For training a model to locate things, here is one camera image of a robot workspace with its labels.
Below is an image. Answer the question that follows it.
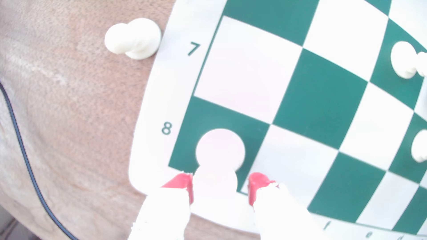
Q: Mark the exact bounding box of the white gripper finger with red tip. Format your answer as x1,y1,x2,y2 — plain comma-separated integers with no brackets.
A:
248,172,331,240
128,173,194,240

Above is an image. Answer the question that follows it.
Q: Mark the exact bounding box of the white chess pawn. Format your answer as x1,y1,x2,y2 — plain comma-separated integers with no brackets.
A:
104,18,162,61
192,128,246,200
390,41,427,80

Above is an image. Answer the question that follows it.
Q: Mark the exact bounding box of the green and white chess mat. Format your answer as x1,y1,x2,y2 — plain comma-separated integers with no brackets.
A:
128,0,427,240

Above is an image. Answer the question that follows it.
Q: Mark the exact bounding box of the white chess piece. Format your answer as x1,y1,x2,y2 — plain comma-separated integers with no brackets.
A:
411,129,427,163

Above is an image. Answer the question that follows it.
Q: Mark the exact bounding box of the thin black cable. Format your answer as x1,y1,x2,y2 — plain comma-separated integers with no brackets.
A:
0,81,80,240

